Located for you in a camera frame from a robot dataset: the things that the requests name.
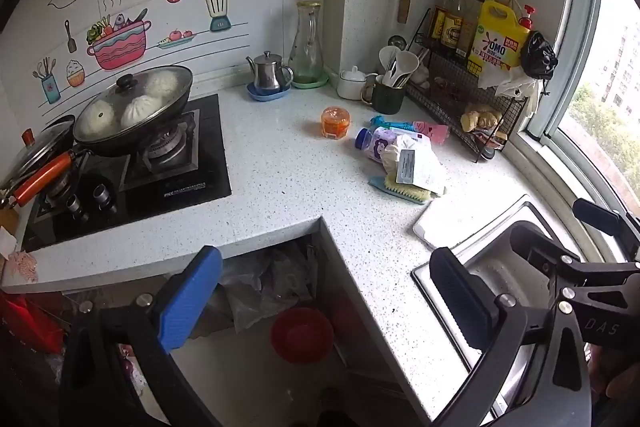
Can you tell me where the black gas stove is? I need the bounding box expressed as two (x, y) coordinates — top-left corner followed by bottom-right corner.
(20, 94), (233, 253)

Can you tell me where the red plastic basin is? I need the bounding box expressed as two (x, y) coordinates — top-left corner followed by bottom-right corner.
(270, 307), (335, 364)

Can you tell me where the white cutting board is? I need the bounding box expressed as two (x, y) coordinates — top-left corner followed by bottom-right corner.
(413, 194), (533, 250)

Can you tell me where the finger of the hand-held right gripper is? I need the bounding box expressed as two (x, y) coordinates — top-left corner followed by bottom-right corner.
(509, 224), (640, 303)
(572, 199), (640, 253)

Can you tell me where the green saucer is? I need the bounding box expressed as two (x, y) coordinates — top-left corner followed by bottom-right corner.
(291, 69), (330, 89)

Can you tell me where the blue and pink wrapper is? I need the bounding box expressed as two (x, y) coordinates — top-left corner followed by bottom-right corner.
(370, 115), (451, 144)

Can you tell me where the black wok with orange handle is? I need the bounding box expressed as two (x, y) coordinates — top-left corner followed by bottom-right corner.
(10, 66), (195, 210)

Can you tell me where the teal scrub brush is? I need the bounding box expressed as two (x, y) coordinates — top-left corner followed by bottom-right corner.
(368, 174), (438, 205)

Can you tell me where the wok with glass lid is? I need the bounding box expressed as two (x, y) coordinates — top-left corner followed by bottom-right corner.
(80, 67), (193, 142)

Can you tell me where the white lidded sugar pot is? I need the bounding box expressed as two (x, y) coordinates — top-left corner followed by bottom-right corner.
(336, 66), (378, 100)

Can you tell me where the ginger root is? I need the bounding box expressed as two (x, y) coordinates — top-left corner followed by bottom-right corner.
(460, 104), (503, 132)

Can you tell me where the steel sink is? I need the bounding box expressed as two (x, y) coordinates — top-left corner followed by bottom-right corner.
(411, 202), (601, 418)

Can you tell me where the white steamed bun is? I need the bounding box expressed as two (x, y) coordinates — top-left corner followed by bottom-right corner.
(82, 103), (121, 140)
(120, 99), (161, 128)
(135, 69), (180, 100)

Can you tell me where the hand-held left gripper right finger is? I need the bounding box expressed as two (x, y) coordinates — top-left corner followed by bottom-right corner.
(429, 247), (593, 427)

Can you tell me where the white and green medicine box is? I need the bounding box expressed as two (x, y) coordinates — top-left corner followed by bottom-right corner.
(395, 146), (447, 196)

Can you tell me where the black plastic bag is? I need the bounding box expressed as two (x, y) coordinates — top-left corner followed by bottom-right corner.
(520, 31), (558, 80)

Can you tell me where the steel teapot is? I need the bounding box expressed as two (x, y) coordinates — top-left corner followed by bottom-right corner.
(246, 51), (294, 94)

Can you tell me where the red plastic bag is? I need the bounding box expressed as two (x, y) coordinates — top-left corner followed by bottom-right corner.
(0, 292), (66, 353)

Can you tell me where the orange jelly cup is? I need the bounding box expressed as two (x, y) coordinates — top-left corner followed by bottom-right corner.
(320, 106), (352, 139)

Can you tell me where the blue saucer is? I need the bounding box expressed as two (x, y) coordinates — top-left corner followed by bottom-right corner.
(246, 82), (292, 102)

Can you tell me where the person's right hand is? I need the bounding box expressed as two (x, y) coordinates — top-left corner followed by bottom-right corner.
(590, 349), (640, 400)

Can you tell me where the yellow detergent jug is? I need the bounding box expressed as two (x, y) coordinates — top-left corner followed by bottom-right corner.
(467, 0), (531, 68)

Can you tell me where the large white rice spoon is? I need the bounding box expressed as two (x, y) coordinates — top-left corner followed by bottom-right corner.
(397, 51), (420, 88)

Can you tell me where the window frame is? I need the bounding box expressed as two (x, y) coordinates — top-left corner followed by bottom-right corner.
(520, 0), (640, 258)

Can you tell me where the glass carafe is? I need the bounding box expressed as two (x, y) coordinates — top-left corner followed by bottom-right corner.
(288, 2), (323, 84)

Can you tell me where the pink patterned cloth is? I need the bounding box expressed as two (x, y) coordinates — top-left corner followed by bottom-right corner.
(0, 252), (38, 285)

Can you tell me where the colourful kitchen wall decal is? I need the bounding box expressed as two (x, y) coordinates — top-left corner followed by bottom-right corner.
(32, 0), (251, 105)

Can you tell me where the purple label juice bottle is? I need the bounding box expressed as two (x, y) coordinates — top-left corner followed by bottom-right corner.
(355, 126), (402, 162)

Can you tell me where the black wire rack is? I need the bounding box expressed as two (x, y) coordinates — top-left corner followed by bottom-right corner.
(405, 7), (531, 162)

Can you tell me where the dark green mug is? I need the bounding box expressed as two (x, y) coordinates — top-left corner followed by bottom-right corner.
(360, 74), (407, 115)

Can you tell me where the white plastic bag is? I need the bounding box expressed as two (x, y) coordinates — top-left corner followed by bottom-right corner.
(477, 67), (540, 100)

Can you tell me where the clear plastic bin bag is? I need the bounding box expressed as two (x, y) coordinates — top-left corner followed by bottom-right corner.
(220, 242), (321, 333)

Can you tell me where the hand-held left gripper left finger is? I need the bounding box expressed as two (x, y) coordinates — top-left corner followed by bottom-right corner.
(59, 245), (223, 427)

